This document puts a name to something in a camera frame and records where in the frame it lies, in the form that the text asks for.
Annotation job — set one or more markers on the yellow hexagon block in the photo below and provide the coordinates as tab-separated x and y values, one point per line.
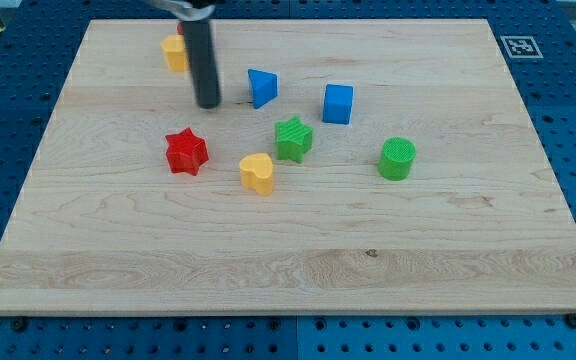
174	52

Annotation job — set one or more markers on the yellow heart block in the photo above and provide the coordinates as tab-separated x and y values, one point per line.
257	173

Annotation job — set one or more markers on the green star block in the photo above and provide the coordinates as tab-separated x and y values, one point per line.
293	139

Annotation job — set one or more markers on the wooden board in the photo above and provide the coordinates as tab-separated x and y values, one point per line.
102	227

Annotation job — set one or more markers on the blue cube block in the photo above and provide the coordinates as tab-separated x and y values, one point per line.
338	102

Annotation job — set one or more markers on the blue triangle block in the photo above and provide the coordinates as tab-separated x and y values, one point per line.
263	87

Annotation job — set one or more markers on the red star block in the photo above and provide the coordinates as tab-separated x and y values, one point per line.
186	152

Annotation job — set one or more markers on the green cylinder block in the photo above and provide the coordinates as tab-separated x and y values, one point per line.
396	158

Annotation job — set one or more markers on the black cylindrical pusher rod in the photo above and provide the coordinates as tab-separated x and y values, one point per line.
202	63

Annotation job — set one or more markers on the white fiducial marker tag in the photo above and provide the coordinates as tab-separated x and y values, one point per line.
521	47

